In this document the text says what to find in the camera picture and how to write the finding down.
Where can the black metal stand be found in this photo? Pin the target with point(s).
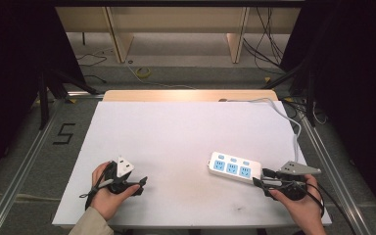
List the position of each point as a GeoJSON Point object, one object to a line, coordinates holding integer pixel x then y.
{"type": "Point", "coordinates": [45, 94]}
{"type": "Point", "coordinates": [306, 84]}

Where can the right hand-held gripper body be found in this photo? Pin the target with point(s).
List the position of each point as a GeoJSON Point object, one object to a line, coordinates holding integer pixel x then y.
{"type": "Point", "coordinates": [298, 168]}

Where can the yellow tape roll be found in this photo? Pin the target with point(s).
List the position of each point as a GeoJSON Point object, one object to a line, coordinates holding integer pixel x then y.
{"type": "Point", "coordinates": [143, 72]}

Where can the aluminium floor rail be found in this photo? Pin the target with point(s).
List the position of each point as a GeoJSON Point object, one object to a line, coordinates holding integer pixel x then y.
{"type": "Point", "coordinates": [336, 176]}
{"type": "Point", "coordinates": [19, 176]}

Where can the light wooden desk frame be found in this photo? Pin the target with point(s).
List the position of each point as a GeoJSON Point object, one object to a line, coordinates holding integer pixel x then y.
{"type": "Point", "coordinates": [176, 19]}

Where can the white power strip blue sockets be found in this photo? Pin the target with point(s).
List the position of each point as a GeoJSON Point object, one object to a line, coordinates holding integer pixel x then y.
{"type": "Point", "coordinates": [233, 167]}

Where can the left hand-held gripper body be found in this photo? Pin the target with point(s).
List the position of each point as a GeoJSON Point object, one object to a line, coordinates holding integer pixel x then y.
{"type": "Point", "coordinates": [121, 168]}

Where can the person's left hand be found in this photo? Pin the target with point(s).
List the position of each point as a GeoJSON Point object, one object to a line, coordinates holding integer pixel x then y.
{"type": "Point", "coordinates": [106, 199]}

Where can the person's right hand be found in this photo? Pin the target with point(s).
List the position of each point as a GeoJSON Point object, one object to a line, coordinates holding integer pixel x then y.
{"type": "Point", "coordinates": [306, 209]}

